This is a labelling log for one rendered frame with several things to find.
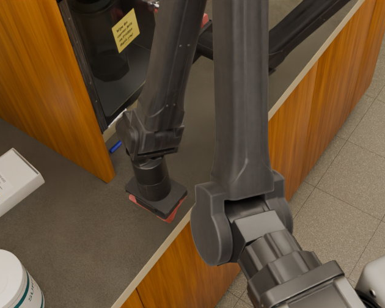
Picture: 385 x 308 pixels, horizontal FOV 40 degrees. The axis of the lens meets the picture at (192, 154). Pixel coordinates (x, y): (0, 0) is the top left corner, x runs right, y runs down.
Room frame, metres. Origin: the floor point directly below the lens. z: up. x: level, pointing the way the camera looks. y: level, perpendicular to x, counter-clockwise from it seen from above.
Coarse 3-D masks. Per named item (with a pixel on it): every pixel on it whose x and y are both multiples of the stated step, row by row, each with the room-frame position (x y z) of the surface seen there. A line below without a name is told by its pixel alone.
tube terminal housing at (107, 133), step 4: (136, 100) 0.97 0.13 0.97; (132, 104) 0.96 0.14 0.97; (136, 104) 0.97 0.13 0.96; (128, 108) 0.95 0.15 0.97; (132, 108) 0.96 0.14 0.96; (120, 116) 0.92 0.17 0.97; (116, 120) 0.91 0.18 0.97; (112, 124) 0.90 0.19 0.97; (108, 128) 0.89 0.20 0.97; (112, 128) 0.90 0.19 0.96; (104, 132) 0.88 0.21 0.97; (108, 132) 0.88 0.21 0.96; (112, 132) 0.89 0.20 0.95; (104, 136) 0.87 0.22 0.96; (108, 136) 0.88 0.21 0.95; (104, 140) 0.87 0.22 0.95
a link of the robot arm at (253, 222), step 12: (228, 204) 0.32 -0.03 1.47; (240, 204) 0.32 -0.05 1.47; (252, 204) 0.32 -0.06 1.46; (264, 204) 0.32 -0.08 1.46; (228, 216) 0.30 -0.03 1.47; (240, 216) 0.30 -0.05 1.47; (252, 216) 0.30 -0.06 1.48; (264, 216) 0.30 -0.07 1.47; (276, 216) 0.30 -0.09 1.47; (240, 228) 0.28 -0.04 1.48; (252, 228) 0.28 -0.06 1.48; (264, 228) 0.28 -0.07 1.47; (276, 228) 0.28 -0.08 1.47; (240, 240) 0.27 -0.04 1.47; (252, 240) 0.27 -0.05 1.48; (240, 252) 0.26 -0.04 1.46
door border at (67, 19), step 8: (64, 0) 0.87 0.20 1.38; (64, 8) 0.86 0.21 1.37; (64, 16) 0.86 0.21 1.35; (64, 24) 0.85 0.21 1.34; (72, 24) 0.87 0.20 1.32; (72, 32) 0.86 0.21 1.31; (72, 40) 0.86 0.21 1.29; (80, 48) 0.87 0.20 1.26; (80, 56) 0.86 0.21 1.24; (80, 64) 0.86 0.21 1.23; (88, 72) 0.87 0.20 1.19; (88, 80) 0.86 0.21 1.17; (88, 88) 0.86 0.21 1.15; (96, 96) 0.87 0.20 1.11; (96, 104) 0.86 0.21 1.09; (96, 112) 0.85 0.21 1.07; (104, 120) 0.87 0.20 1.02; (104, 128) 0.86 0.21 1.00
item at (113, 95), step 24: (72, 0) 0.88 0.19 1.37; (96, 0) 0.92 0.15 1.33; (120, 0) 0.97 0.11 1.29; (144, 0) 1.02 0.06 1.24; (96, 24) 0.91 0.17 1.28; (144, 24) 1.01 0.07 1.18; (96, 48) 0.90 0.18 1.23; (144, 48) 1.00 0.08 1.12; (96, 72) 0.88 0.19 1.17; (120, 72) 0.93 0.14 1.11; (144, 72) 0.99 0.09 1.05; (120, 96) 0.92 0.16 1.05
